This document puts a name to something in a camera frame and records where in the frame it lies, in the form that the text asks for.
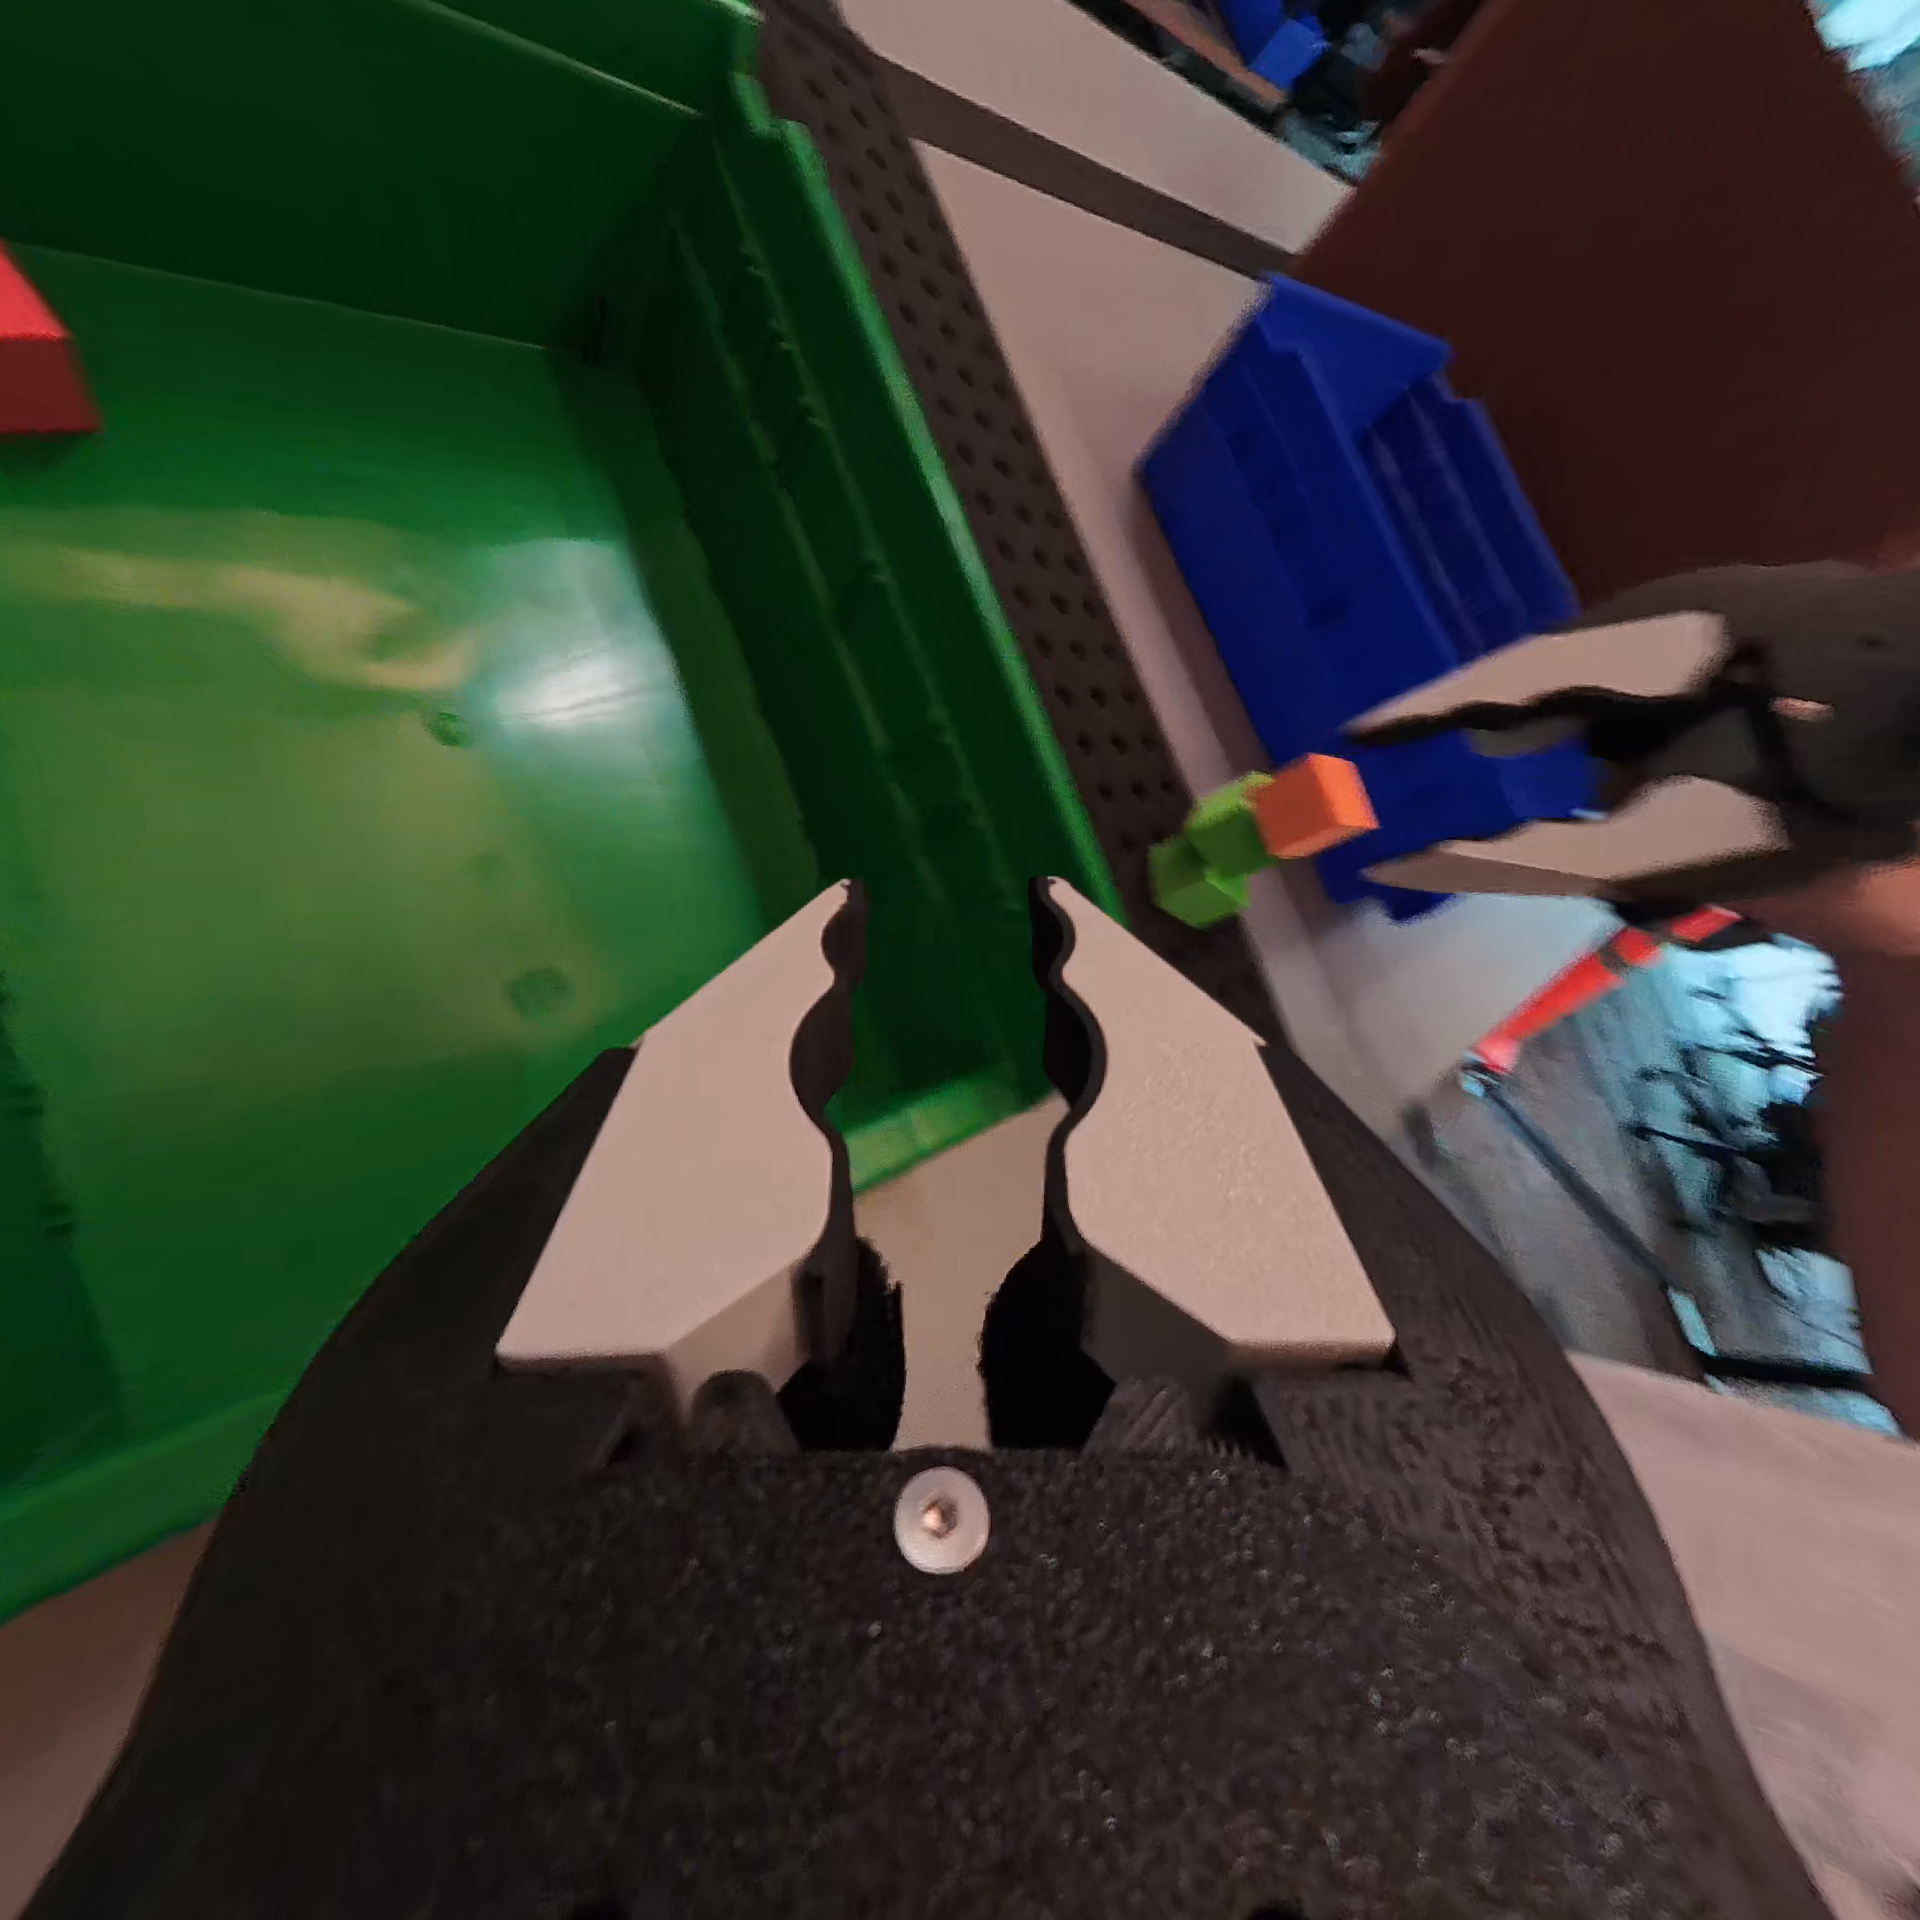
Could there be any orange cube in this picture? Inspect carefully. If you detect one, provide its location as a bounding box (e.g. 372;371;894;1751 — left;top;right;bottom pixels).
1254;755;1378;859

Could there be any red block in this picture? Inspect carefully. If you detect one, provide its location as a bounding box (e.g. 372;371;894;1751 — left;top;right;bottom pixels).
0;246;105;442

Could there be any white desk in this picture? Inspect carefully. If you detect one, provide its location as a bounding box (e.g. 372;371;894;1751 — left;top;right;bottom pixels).
0;0;1920;1920

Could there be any brown divider panel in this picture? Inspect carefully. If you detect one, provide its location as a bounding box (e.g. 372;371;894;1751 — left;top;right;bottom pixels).
1289;0;1920;617

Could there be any red bar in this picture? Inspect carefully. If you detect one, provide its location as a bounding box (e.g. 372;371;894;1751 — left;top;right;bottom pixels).
1463;907;1743;1082

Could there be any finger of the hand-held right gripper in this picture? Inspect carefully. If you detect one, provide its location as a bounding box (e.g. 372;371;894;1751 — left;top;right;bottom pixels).
1340;612;1750;753
1358;772;1795;904

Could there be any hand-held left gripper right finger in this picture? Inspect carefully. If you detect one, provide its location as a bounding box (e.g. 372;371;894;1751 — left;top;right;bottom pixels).
1031;878;1402;1384

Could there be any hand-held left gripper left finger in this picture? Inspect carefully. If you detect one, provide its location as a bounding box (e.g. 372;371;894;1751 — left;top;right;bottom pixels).
496;881;873;1433

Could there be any green cube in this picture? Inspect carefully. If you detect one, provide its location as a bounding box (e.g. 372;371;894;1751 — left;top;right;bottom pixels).
1147;838;1251;928
1185;772;1274;874

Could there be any person's right forearm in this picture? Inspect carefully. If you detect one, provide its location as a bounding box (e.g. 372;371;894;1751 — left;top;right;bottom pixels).
1726;862;1920;1433

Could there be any green plastic bin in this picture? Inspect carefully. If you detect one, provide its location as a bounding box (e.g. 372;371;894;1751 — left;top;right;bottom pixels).
0;0;1127;1623

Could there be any blue plastic bin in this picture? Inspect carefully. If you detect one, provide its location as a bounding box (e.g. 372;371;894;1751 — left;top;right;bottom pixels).
1216;0;1337;92
1137;273;1600;921

